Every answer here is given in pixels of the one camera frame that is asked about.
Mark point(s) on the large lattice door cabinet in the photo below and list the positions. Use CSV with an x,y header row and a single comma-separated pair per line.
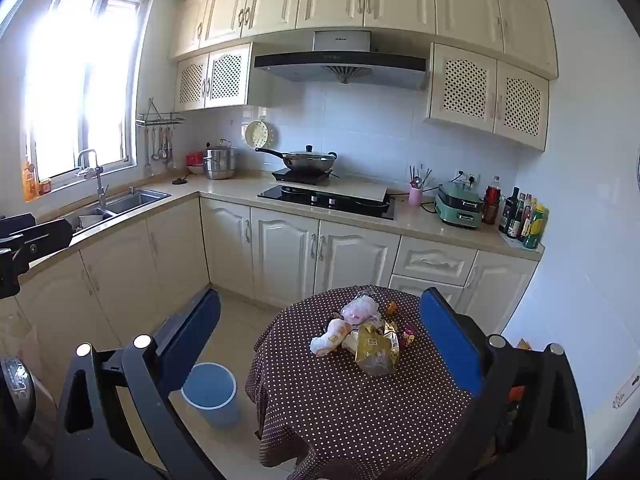
x,y
480,92

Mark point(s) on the white wall bracket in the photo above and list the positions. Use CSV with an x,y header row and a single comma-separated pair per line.
x,y
625,390

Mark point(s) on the wok with lid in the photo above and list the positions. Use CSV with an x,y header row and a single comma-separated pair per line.
x,y
307,160

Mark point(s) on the metal utensil rack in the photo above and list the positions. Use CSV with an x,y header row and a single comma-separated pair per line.
x,y
160,119

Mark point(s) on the round cream strainer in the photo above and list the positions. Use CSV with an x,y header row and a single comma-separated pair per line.
x,y
260,134

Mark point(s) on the black glass gas hob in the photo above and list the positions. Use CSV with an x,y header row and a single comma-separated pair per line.
x,y
300,197

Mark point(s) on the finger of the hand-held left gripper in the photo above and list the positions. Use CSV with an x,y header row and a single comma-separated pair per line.
x,y
45,240
17,221

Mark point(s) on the metal faucet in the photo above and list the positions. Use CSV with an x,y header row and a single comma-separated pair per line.
x,y
97,180

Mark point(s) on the black pot lid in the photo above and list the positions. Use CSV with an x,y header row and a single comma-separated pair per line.
x,y
180,180

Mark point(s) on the dark round object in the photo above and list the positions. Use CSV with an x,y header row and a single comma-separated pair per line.
x,y
17,400

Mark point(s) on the hanging kitchen utensil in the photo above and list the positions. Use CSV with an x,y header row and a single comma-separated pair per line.
x,y
169,152

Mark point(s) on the cream lower kitchen cabinets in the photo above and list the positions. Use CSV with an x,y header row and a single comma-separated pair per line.
x,y
280,255

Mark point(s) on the range hood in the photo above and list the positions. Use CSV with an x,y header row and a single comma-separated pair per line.
x,y
340,62

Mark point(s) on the brown polka dot tablecloth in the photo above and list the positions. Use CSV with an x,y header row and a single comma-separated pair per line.
x,y
330,410

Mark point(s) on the red bowl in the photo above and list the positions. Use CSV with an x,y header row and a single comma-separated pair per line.
x,y
194,160

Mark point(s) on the hanging metal spatula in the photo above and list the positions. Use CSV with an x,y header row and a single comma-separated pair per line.
x,y
148,157

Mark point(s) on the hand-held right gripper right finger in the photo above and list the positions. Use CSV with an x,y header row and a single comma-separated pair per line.
x,y
450,342

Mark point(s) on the steel sink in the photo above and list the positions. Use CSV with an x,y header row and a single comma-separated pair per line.
x,y
132,201

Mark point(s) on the row of condiment bottles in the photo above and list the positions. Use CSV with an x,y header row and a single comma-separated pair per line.
x,y
515,215

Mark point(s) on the black induction cooker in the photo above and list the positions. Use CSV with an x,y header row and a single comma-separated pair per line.
x,y
300,176

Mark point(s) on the wall power socket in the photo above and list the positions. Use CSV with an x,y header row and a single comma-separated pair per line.
x,y
467,178

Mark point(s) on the pink utensil holder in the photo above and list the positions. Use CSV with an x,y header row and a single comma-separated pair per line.
x,y
416,196

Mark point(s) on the gold snack bag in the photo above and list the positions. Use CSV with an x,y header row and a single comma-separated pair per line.
x,y
376,352

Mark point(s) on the steel steamer pot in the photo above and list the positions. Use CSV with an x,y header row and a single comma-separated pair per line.
x,y
220,162

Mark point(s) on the orange bottle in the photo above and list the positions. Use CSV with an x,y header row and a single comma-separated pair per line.
x,y
29,180

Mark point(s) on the window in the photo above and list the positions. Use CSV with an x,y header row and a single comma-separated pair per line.
x,y
85,85

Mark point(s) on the hanging metal ladle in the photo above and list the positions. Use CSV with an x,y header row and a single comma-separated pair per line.
x,y
155,152

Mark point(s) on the green electric cooker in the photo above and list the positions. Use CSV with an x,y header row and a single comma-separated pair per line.
x,y
457,207

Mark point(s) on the pink plastic bag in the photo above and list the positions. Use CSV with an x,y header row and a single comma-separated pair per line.
x,y
359,309

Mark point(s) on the clear plastic wrapper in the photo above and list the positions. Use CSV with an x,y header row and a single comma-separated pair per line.
x,y
367,291

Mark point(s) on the pale blue waste bin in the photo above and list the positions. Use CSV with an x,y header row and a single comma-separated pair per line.
x,y
210,397

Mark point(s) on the red white snack wrapper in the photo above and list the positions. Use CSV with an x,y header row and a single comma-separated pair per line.
x,y
408,336

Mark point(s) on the bundle of chopsticks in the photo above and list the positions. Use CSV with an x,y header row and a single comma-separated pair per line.
x,y
419,175

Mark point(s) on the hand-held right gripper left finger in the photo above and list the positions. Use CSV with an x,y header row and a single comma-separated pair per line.
x,y
196,332

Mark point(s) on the small lattice door cabinet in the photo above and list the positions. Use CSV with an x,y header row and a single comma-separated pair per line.
x,y
215,77

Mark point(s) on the small red jar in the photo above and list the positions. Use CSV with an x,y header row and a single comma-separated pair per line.
x,y
45,186

